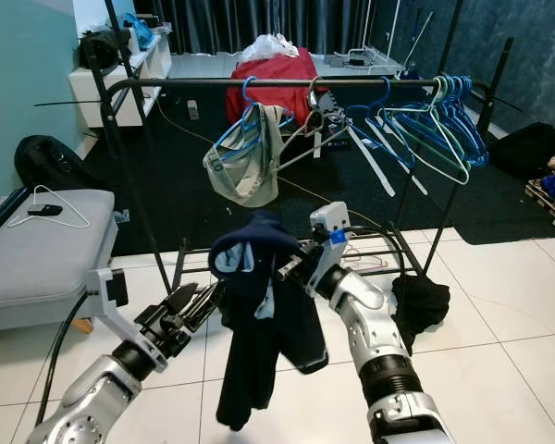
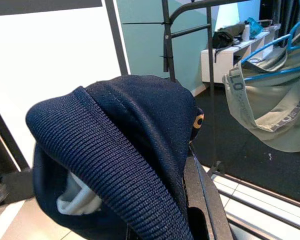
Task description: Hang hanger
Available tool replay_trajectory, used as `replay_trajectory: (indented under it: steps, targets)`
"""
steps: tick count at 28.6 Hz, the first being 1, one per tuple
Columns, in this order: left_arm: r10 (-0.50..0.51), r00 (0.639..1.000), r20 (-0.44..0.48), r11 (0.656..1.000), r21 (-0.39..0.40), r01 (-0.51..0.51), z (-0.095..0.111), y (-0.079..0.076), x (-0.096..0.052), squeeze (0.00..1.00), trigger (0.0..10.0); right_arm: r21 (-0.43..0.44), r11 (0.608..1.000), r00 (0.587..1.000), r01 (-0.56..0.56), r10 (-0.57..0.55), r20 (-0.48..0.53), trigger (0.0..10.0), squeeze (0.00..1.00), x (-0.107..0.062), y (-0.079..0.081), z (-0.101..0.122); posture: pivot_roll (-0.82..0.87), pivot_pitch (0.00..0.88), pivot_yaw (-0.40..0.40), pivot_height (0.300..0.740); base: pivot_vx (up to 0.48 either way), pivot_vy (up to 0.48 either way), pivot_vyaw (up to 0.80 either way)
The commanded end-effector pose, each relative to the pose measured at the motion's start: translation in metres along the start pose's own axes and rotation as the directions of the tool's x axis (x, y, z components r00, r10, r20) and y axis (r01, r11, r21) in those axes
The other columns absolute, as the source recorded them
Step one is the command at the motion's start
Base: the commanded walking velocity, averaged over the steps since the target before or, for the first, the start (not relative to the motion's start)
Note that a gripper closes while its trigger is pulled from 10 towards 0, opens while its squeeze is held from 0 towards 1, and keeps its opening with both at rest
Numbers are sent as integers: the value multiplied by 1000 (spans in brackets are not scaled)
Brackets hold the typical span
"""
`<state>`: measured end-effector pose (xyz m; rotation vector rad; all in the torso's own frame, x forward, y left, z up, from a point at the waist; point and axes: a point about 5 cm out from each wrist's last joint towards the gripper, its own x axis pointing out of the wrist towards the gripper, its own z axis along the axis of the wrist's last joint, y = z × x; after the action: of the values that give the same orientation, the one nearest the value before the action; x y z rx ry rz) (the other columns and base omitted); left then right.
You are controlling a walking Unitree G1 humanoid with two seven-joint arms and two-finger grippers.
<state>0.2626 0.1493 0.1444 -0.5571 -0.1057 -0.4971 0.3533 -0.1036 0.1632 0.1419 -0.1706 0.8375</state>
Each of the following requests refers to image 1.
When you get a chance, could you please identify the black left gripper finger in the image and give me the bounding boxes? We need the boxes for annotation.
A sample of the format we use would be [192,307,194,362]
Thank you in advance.
[161,284,198,321]
[186,284,224,335]

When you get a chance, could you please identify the navy garment with gold print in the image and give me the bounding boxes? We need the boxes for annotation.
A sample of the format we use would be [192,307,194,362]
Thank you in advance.
[210,210,330,436]

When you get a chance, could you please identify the blue hanger carrying grey garment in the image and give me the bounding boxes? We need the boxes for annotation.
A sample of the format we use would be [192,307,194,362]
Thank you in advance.
[215,76,285,169]

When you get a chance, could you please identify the blue plastic hanger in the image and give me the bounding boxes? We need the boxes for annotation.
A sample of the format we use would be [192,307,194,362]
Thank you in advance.
[396,74,488,172]
[433,74,493,170]
[340,74,419,169]

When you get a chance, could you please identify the pale green hanger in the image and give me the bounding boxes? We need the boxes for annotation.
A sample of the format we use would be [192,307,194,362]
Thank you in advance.
[377,74,475,188]

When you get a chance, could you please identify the grey garment with lettering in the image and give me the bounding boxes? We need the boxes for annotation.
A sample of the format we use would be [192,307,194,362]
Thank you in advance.
[203,103,288,211]

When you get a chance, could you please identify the white floor strip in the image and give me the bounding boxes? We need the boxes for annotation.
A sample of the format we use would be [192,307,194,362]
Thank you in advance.
[346,131,396,199]

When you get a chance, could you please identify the black crumpled garment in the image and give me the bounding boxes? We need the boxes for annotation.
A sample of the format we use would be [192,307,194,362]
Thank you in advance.
[390,274,452,358]

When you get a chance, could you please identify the black carpet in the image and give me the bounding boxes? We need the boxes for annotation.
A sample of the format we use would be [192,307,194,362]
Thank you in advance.
[79,55,555,249]

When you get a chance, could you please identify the grey upholstered ottoman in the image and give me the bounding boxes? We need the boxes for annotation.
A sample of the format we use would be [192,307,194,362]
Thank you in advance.
[0,190,118,336]

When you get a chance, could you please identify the black white machine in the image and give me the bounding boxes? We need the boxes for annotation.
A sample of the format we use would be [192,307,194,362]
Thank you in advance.
[308,87,350,137]

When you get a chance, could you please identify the small black remote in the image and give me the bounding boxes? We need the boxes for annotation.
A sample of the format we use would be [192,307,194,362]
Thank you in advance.
[27,204,65,219]

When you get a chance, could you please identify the black backpack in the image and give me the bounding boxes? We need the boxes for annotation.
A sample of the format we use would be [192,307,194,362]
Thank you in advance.
[13,135,105,193]

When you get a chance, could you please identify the black flat device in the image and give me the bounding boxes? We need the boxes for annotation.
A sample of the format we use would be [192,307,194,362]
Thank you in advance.
[0,187,32,237]

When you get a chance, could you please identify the red cloth cover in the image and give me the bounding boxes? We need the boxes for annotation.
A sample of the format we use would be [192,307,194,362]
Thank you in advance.
[225,46,322,132]

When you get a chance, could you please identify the black metal clothes rack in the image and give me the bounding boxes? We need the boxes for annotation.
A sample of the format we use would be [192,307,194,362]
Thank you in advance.
[32,0,526,320]

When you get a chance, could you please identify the white plastic bag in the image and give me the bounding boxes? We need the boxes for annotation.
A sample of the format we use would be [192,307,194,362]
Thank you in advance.
[235,31,303,68]

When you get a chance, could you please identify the white shelf unit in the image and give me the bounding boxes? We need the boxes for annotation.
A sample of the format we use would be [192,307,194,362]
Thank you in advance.
[68,35,174,130]

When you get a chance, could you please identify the dark curtain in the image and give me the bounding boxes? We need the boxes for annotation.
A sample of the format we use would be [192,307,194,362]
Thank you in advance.
[132,0,401,58]

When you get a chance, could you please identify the wooden pallet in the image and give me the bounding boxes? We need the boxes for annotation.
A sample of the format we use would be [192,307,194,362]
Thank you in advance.
[524,180,555,223]

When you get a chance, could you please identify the blue mop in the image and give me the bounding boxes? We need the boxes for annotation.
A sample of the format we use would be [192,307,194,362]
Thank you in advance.
[401,9,438,77]

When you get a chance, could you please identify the blue bag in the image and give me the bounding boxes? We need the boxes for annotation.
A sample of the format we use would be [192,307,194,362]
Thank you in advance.
[124,13,160,54]

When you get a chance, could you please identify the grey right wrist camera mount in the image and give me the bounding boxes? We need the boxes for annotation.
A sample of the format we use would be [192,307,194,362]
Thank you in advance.
[307,200,353,271]

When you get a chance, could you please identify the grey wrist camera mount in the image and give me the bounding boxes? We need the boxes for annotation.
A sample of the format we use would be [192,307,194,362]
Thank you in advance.
[84,267,132,351]
[307,200,353,271]

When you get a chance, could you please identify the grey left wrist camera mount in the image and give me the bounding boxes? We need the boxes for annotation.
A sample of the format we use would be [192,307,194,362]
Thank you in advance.
[84,267,132,351]

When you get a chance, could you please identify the yellow cord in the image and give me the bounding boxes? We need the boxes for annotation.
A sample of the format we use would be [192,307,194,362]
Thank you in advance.
[151,92,343,218]

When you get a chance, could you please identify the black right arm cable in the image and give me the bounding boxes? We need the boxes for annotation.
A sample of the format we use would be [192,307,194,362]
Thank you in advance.
[340,225,410,311]

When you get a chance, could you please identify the white wire hanger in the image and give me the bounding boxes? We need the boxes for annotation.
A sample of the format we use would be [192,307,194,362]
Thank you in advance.
[0,184,93,231]

